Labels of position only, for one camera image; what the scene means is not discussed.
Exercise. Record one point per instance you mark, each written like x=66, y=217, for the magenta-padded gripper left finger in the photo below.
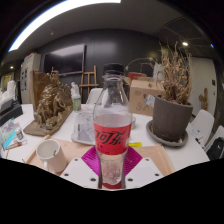
x=80, y=171

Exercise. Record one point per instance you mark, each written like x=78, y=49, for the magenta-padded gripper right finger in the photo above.
x=144, y=170

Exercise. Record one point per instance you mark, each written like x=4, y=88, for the clear red-labelled drink bottle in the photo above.
x=111, y=140

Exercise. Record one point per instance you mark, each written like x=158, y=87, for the yellow sticky note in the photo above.
x=135, y=144

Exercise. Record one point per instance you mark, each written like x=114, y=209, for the white ceramic mug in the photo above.
x=53, y=156

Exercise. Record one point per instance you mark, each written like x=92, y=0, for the grey plant saucer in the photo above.
x=151, y=133

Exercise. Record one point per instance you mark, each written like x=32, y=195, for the plastic-wrapped newspaper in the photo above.
x=83, y=128

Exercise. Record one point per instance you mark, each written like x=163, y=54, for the grey pot with dried plant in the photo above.
x=170, y=120

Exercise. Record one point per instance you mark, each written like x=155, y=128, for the small green-labelled spray bottle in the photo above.
x=76, y=103

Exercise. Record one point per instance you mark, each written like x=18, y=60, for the small paint jar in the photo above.
x=19, y=133

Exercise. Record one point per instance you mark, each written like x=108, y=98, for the gold sculpture on wooden base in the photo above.
x=50, y=106

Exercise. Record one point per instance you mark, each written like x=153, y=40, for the brown cardboard box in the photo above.
x=140, y=96

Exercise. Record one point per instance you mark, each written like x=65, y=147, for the black backpack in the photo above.
x=216, y=148

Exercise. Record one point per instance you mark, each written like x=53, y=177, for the colourful holographic sheet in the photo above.
x=8, y=133

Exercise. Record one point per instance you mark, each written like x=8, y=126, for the wooden easel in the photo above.
x=88, y=81

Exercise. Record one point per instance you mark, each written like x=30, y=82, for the black box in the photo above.
x=10, y=111

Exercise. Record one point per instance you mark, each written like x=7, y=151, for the wooden mannequin figure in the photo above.
x=203, y=98

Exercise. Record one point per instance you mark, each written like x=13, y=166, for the red box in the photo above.
x=136, y=75

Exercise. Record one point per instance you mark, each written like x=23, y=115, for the round ceiling spotlight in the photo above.
x=185, y=43

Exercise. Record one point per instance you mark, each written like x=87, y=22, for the long ceiling light panel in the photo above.
x=56, y=10

